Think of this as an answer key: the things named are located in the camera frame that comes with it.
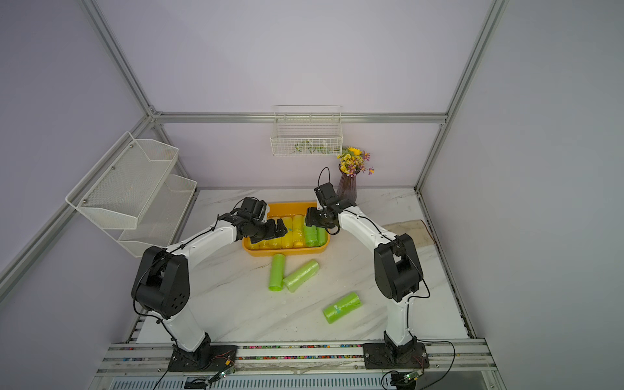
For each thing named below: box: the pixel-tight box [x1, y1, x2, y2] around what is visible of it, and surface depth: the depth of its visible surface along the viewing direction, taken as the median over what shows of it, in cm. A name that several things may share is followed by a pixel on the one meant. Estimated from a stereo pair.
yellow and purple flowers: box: [336, 146, 376, 178], surface depth 100 cm
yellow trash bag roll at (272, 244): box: [257, 236, 282, 250], surface depth 98 cm
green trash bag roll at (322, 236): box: [316, 226, 329, 247], surface depth 97 cm
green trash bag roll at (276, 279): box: [268, 252, 286, 292], surface depth 92 cm
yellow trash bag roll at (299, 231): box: [292, 214, 306, 248], surface depth 100 cm
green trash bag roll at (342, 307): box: [323, 292, 363, 325], surface depth 82 cm
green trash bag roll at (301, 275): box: [282, 259, 321, 294], surface depth 90 cm
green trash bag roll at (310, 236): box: [303, 225, 319, 247], surface depth 96 cm
